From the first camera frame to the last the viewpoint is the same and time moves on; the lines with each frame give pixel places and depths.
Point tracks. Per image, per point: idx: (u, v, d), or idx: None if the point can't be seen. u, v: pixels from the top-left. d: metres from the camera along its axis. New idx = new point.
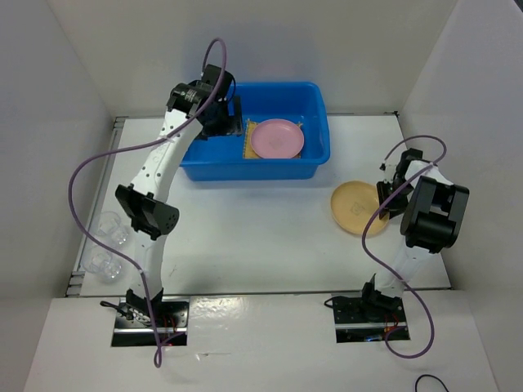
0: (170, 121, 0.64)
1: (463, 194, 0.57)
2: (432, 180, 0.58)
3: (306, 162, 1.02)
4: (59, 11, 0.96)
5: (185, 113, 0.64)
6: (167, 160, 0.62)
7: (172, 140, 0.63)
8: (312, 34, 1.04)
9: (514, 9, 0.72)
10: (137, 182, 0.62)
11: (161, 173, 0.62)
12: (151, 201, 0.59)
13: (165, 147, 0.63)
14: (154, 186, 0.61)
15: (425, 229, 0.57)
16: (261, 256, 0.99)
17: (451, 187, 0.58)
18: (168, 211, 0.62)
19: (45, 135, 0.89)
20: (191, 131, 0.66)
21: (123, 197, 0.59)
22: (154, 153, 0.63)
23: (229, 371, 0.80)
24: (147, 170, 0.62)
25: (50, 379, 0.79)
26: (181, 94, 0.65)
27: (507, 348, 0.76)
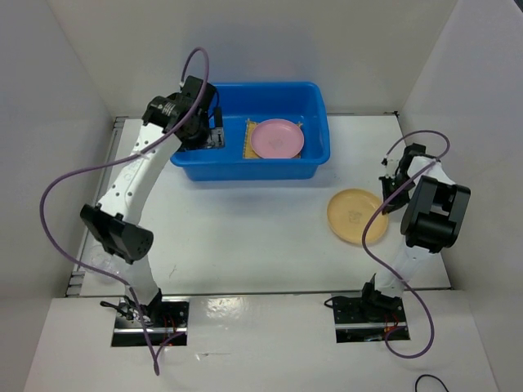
0: (145, 136, 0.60)
1: (464, 193, 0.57)
2: (433, 180, 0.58)
3: (305, 163, 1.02)
4: (59, 10, 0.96)
5: (163, 128, 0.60)
6: (140, 178, 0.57)
7: (146, 157, 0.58)
8: (312, 33, 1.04)
9: (514, 9, 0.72)
10: (106, 202, 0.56)
11: (132, 193, 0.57)
12: (119, 224, 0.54)
13: (138, 163, 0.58)
14: (123, 207, 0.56)
15: (425, 229, 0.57)
16: (261, 256, 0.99)
17: (453, 187, 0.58)
18: (138, 233, 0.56)
19: (45, 135, 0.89)
20: (168, 145, 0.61)
21: (89, 217, 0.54)
22: (127, 170, 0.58)
23: (230, 371, 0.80)
24: (118, 189, 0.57)
25: (50, 380, 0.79)
26: (158, 108, 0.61)
27: (507, 348, 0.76)
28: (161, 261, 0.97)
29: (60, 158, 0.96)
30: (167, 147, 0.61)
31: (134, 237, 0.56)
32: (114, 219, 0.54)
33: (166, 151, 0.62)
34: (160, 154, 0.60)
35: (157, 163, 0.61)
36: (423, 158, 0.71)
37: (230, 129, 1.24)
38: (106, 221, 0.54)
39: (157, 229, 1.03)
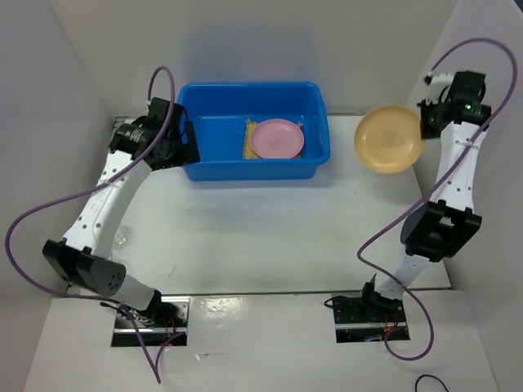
0: (112, 164, 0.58)
1: (474, 224, 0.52)
2: (441, 208, 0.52)
3: (306, 163, 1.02)
4: (59, 11, 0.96)
5: (131, 156, 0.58)
6: (107, 208, 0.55)
7: (115, 185, 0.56)
8: (312, 33, 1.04)
9: (514, 8, 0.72)
10: (72, 235, 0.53)
11: (100, 224, 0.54)
12: (87, 259, 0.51)
13: (106, 193, 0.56)
14: (91, 238, 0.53)
15: (424, 241, 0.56)
16: (261, 256, 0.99)
17: (464, 212, 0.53)
18: (106, 266, 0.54)
19: (44, 135, 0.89)
20: (138, 172, 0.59)
21: (52, 253, 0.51)
22: (94, 199, 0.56)
23: (230, 371, 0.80)
24: (85, 220, 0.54)
25: (51, 380, 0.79)
26: (125, 135, 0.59)
27: (508, 348, 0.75)
28: (161, 262, 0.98)
29: (60, 158, 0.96)
30: (137, 174, 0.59)
31: (103, 269, 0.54)
32: (82, 253, 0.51)
33: (136, 178, 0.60)
34: (130, 182, 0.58)
35: (127, 190, 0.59)
36: (459, 129, 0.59)
37: (230, 129, 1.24)
38: (73, 256, 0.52)
39: (157, 230, 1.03)
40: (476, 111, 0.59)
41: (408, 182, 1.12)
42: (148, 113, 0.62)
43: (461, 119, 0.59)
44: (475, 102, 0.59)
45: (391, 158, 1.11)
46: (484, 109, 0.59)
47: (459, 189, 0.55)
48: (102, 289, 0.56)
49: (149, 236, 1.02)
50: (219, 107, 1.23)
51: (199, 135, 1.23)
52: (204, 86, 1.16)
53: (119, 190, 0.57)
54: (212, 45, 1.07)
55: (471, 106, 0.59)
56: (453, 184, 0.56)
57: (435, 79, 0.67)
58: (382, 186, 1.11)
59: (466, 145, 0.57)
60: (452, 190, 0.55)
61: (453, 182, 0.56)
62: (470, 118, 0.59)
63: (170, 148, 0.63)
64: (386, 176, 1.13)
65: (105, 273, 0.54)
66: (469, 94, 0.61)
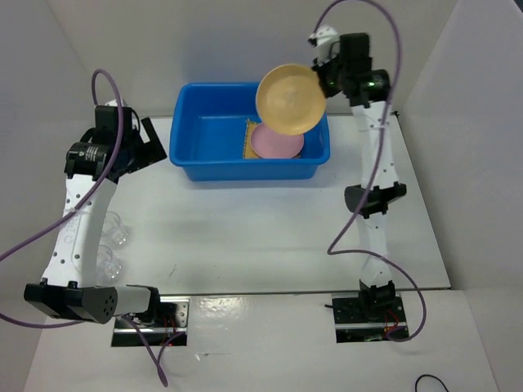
0: (74, 189, 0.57)
1: (401, 193, 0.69)
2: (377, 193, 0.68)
3: (306, 162, 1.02)
4: (59, 11, 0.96)
5: (92, 177, 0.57)
6: (82, 237, 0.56)
7: (83, 211, 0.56)
8: (312, 33, 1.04)
9: (513, 9, 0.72)
10: (53, 273, 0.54)
11: (79, 254, 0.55)
12: (73, 294, 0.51)
13: (76, 222, 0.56)
14: (74, 271, 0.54)
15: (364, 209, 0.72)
16: (261, 256, 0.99)
17: (393, 188, 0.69)
18: (96, 294, 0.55)
19: (44, 135, 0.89)
20: (104, 192, 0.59)
21: (37, 297, 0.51)
22: (65, 232, 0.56)
23: (230, 371, 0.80)
24: (61, 255, 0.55)
25: (51, 379, 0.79)
26: (79, 156, 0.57)
27: (507, 348, 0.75)
28: (161, 262, 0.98)
29: (60, 158, 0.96)
30: (102, 193, 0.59)
31: (94, 300, 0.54)
32: (66, 291, 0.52)
33: (103, 198, 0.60)
34: (97, 203, 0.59)
35: (96, 212, 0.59)
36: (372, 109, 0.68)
37: (230, 128, 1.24)
38: (58, 294, 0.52)
39: (157, 229, 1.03)
40: (377, 86, 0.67)
41: (408, 182, 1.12)
42: (96, 126, 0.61)
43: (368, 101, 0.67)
44: (373, 74, 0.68)
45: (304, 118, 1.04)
46: (382, 76, 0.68)
47: (385, 171, 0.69)
48: (99, 318, 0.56)
49: (149, 236, 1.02)
50: (220, 107, 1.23)
51: (199, 135, 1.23)
52: (204, 86, 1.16)
53: (89, 216, 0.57)
54: (212, 45, 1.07)
55: (372, 82, 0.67)
56: (381, 168, 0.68)
57: (322, 42, 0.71)
58: None
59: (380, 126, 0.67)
60: (382, 175, 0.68)
61: (381, 167, 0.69)
62: (376, 92, 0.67)
63: (128, 156, 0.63)
64: None
65: (97, 303, 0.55)
66: (360, 61, 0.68)
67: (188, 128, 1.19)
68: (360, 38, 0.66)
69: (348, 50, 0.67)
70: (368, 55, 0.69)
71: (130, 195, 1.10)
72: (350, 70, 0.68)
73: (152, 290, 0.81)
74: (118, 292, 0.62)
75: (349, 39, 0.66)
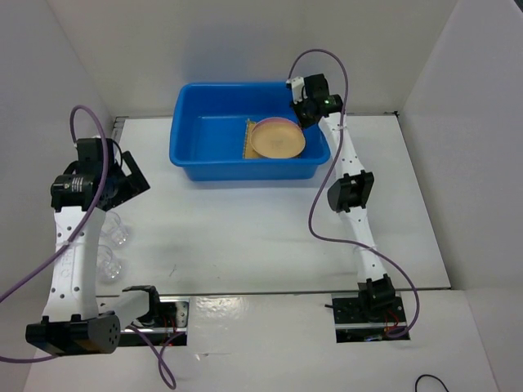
0: (64, 222, 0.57)
1: (370, 181, 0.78)
2: (347, 182, 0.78)
3: (306, 163, 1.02)
4: (59, 11, 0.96)
5: (82, 207, 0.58)
6: (78, 269, 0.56)
7: (77, 243, 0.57)
8: (311, 33, 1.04)
9: (514, 10, 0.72)
10: (54, 310, 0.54)
11: (78, 286, 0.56)
12: (79, 327, 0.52)
13: (71, 254, 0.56)
14: (76, 305, 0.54)
15: (346, 201, 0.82)
16: (262, 256, 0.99)
17: (362, 175, 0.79)
18: (102, 325, 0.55)
19: (42, 135, 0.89)
20: (94, 220, 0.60)
21: (40, 337, 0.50)
22: (60, 266, 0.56)
23: (230, 370, 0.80)
24: (60, 290, 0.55)
25: (51, 378, 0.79)
26: (64, 188, 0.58)
27: (507, 349, 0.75)
28: (161, 262, 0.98)
29: (59, 158, 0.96)
30: (94, 220, 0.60)
31: (100, 329, 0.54)
32: (73, 325, 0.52)
33: (94, 225, 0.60)
34: (90, 232, 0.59)
35: (91, 242, 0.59)
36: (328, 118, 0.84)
37: (230, 129, 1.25)
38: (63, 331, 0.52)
39: (157, 230, 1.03)
40: (333, 103, 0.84)
41: (408, 182, 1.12)
42: (78, 158, 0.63)
43: (328, 113, 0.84)
44: (329, 96, 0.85)
45: (292, 143, 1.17)
46: (336, 99, 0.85)
47: (351, 161, 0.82)
48: (106, 347, 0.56)
49: (149, 236, 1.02)
50: (220, 107, 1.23)
51: (199, 136, 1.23)
52: (204, 86, 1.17)
53: (83, 246, 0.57)
54: (212, 45, 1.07)
55: (328, 100, 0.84)
56: (347, 160, 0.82)
57: (293, 85, 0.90)
58: (382, 185, 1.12)
59: (341, 129, 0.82)
60: (348, 165, 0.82)
61: (346, 158, 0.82)
62: (331, 108, 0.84)
63: (112, 184, 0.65)
64: (386, 176, 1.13)
65: (103, 332, 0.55)
66: (320, 89, 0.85)
67: (187, 128, 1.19)
68: (318, 75, 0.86)
69: (310, 82, 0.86)
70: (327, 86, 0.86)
71: None
72: (315, 95, 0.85)
73: (151, 289, 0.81)
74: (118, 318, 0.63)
75: (310, 77, 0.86)
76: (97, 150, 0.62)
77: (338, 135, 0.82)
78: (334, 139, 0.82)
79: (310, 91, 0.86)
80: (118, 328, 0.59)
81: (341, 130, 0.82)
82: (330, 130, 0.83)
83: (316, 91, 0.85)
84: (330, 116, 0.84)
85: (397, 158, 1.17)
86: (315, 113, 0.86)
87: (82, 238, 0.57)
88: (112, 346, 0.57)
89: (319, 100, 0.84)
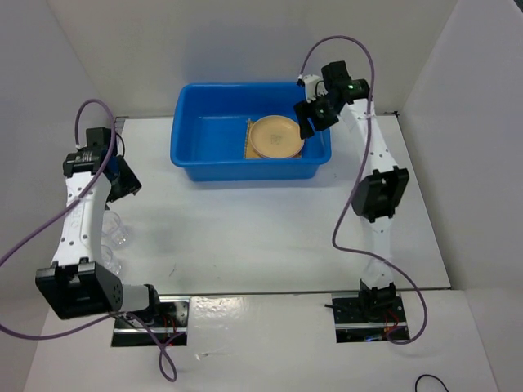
0: (74, 184, 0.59)
1: (405, 180, 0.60)
2: (377, 178, 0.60)
3: (306, 163, 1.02)
4: (59, 11, 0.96)
5: (91, 171, 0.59)
6: (87, 220, 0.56)
7: (87, 199, 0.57)
8: (312, 34, 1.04)
9: (514, 9, 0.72)
10: (62, 256, 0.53)
11: (87, 233, 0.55)
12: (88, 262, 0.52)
13: (81, 208, 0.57)
14: (84, 248, 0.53)
15: (373, 207, 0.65)
16: (262, 256, 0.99)
17: (394, 171, 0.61)
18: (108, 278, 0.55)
19: (42, 136, 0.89)
20: (102, 187, 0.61)
21: (50, 275, 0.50)
22: (70, 218, 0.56)
23: (230, 370, 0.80)
24: (69, 238, 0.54)
25: (51, 378, 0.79)
26: (76, 160, 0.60)
27: (507, 348, 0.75)
28: (161, 262, 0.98)
29: (59, 158, 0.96)
30: (101, 186, 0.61)
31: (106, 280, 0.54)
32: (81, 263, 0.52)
33: (102, 192, 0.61)
34: (99, 195, 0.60)
35: (98, 203, 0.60)
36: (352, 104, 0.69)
37: (230, 128, 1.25)
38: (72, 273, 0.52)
39: (157, 230, 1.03)
40: (359, 88, 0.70)
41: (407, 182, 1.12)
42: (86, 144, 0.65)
43: (353, 99, 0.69)
44: (354, 82, 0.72)
45: (292, 143, 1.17)
46: (362, 84, 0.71)
47: (381, 155, 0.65)
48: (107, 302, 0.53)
49: (149, 237, 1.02)
50: (220, 107, 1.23)
51: (200, 135, 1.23)
52: (204, 87, 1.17)
53: (92, 202, 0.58)
54: (212, 45, 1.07)
55: (353, 85, 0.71)
56: (376, 153, 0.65)
57: (307, 81, 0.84)
58: None
59: (367, 118, 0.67)
60: (377, 159, 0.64)
61: (375, 151, 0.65)
62: (355, 93, 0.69)
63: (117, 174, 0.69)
64: None
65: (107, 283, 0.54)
66: (342, 77, 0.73)
67: (188, 128, 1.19)
68: (337, 63, 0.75)
69: (330, 70, 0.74)
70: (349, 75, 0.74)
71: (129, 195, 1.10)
72: (336, 82, 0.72)
73: (150, 288, 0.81)
74: (121, 287, 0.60)
75: (327, 66, 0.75)
76: (105, 136, 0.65)
77: (364, 124, 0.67)
78: (359, 129, 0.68)
79: (328, 79, 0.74)
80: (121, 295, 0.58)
81: (368, 118, 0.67)
82: (355, 118, 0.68)
83: (337, 79, 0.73)
84: (355, 104, 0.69)
85: (397, 158, 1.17)
86: (337, 101, 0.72)
87: (91, 193, 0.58)
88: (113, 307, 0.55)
89: (341, 84, 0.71)
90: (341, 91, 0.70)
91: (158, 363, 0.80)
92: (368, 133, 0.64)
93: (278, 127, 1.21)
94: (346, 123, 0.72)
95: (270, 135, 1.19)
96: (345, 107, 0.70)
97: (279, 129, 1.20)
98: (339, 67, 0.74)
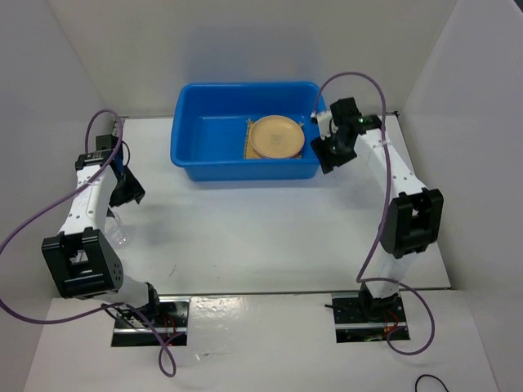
0: (86, 174, 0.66)
1: (439, 200, 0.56)
2: (406, 200, 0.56)
3: (306, 162, 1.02)
4: (59, 11, 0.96)
5: (99, 163, 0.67)
6: (94, 199, 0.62)
7: (95, 183, 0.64)
8: (312, 34, 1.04)
9: (514, 10, 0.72)
10: (69, 226, 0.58)
11: (93, 210, 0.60)
12: (90, 231, 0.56)
13: (89, 190, 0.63)
14: (89, 220, 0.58)
15: (411, 238, 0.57)
16: (261, 256, 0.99)
17: (425, 193, 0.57)
18: (109, 253, 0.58)
19: (42, 135, 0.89)
20: (109, 178, 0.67)
21: (54, 242, 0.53)
22: (79, 198, 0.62)
23: (230, 371, 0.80)
24: (76, 212, 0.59)
25: (51, 378, 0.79)
26: (87, 155, 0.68)
27: (507, 348, 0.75)
28: (161, 262, 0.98)
29: (58, 158, 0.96)
30: (109, 177, 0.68)
31: (107, 251, 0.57)
32: (83, 232, 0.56)
33: (109, 183, 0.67)
34: (105, 183, 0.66)
35: (105, 190, 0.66)
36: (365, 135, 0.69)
37: (230, 128, 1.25)
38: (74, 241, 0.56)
39: (156, 230, 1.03)
40: (368, 121, 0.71)
41: None
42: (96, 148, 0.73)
43: (365, 130, 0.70)
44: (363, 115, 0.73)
45: (292, 143, 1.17)
46: (373, 118, 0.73)
47: (406, 178, 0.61)
48: (106, 273, 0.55)
49: (149, 237, 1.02)
50: (220, 107, 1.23)
51: (199, 135, 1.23)
52: (205, 87, 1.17)
53: (100, 187, 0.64)
54: (212, 46, 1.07)
55: (363, 118, 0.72)
56: (400, 178, 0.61)
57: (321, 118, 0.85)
58: None
59: (382, 145, 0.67)
60: (404, 183, 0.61)
61: (398, 175, 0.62)
62: (368, 126, 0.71)
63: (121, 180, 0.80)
64: None
65: (109, 255, 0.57)
66: (351, 111, 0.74)
67: (188, 128, 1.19)
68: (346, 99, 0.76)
69: (338, 105, 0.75)
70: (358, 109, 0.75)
71: None
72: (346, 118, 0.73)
73: (149, 287, 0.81)
74: (122, 273, 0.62)
75: (335, 103, 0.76)
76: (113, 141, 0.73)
77: (382, 152, 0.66)
78: (378, 158, 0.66)
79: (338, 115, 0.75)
80: (121, 276, 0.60)
81: (384, 145, 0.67)
82: (370, 148, 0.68)
83: (346, 114, 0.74)
84: (368, 134, 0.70)
85: None
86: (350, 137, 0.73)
87: (100, 180, 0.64)
88: (113, 283, 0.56)
89: (352, 119, 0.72)
90: (356, 127, 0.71)
91: (158, 363, 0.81)
92: (387, 158, 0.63)
93: (279, 127, 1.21)
94: (366, 158, 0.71)
95: (270, 137, 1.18)
96: (358, 140, 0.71)
97: (279, 129, 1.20)
98: (347, 102, 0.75)
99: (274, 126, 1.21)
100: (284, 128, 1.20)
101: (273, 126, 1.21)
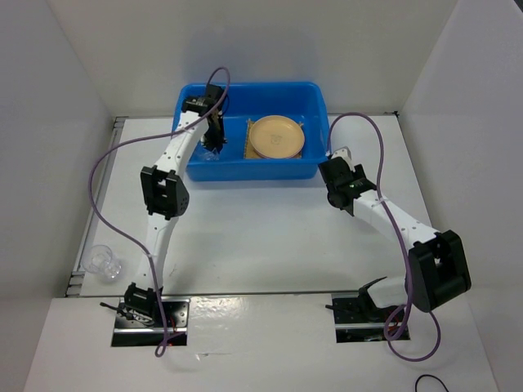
0: (185, 118, 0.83)
1: (456, 240, 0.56)
2: (426, 249, 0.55)
3: (309, 163, 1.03)
4: (60, 12, 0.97)
5: (198, 114, 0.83)
6: (184, 146, 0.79)
7: (189, 131, 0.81)
8: (313, 34, 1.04)
9: (514, 9, 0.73)
10: (161, 162, 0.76)
11: (181, 156, 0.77)
12: (174, 175, 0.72)
13: (183, 136, 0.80)
14: (174, 165, 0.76)
15: (445, 291, 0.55)
16: (261, 256, 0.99)
17: (441, 238, 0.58)
18: (183, 194, 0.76)
19: (45, 136, 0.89)
20: (202, 126, 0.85)
21: (149, 171, 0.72)
22: (175, 140, 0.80)
23: (229, 371, 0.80)
24: (169, 153, 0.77)
25: (49, 380, 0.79)
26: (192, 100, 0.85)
27: (507, 348, 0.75)
28: None
29: (60, 158, 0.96)
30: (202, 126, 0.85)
31: (180, 194, 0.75)
32: (169, 175, 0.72)
33: (201, 130, 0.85)
34: (197, 131, 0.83)
35: (195, 138, 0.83)
36: (368, 198, 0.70)
37: (230, 128, 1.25)
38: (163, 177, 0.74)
39: None
40: (359, 184, 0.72)
41: (407, 182, 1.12)
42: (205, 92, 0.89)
43: (359, 193, 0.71)
44: (352, 178, 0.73)
45: (293, 143, 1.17)
46: (363, 179, 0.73)
47: (414, 227, 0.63)
48: (175, 207, 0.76)
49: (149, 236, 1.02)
50: None
51: None
52: None
53: (192, 135, 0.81)
54: (213, 46, 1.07)
55: (354, 184, 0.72)
56: (409, 226, 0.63)
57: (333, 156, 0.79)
58: (382, 185, 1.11)
59: (381, 202, 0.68)
60: (413, 233, 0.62)
61: (406, 226, 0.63)
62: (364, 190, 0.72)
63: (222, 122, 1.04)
64: (386, 176, 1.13)
65: (180, 196, 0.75)
66: (342, 175, 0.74)
67: None
68: (335, 159, 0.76)
69: (328, 169, 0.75)
70: (350, 170, 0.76)
71: (130, 196, 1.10)
72: (337, 184, 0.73)
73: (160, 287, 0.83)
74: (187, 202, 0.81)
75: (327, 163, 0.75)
76: (218, 92, 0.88)
77: (382, 208, 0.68)
78: (380, 215, 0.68)
79: (329, 180, 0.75)
80: (187, 203, 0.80)
81: (382, 202, 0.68)
82: (369, 207, 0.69)
83: (337, 179, 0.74)
84: (363, 195, 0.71)
85: (396, 158, 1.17)
86: (345, 204, 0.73)
87: (194, 129, 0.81)
88: (178, 212, 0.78)
89: (346, 187, 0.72)
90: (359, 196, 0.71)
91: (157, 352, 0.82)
92: (389, 214, 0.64)
93: (279, 128, 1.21)
94: (368, 220, 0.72)
95: (270, 139, 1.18)
96: (355, 202, 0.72)
97: (279, 129, 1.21)
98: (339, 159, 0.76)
99: (274, 127, 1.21)
100: (284, 128, 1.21)
101: (273, 125, 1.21)
